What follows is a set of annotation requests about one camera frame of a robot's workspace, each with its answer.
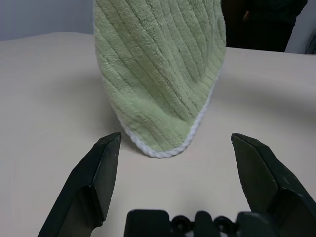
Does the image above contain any green towel with white trim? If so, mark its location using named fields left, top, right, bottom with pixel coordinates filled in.
left=93, top=0, right=227, bottom=159

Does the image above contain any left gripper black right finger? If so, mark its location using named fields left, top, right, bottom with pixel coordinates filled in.
left=231, top=132, right=316, bottom=237

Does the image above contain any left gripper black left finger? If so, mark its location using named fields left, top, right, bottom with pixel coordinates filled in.
left=37, top=132, right=122, bottom=237

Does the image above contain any person in dark clothes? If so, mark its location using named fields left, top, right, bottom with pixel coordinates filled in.
left=221, top=0, right=308, bottom=52

